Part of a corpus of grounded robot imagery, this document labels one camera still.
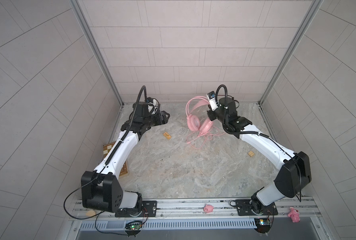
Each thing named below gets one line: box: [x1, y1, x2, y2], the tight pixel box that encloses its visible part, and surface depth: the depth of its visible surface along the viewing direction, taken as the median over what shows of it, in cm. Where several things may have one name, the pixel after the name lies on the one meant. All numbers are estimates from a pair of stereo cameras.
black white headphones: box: [146, 97, 161, 116], surface depth 71 cm
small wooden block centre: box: [163, 132, 172, 140], surface depth 98 cm
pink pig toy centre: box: [203, 203, 214, 213], surface depth 72 cm
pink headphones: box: [186, 96, 213, 134], surface depth 84 cm
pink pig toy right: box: [287, 206, 301, 223], surface depth 69 cm
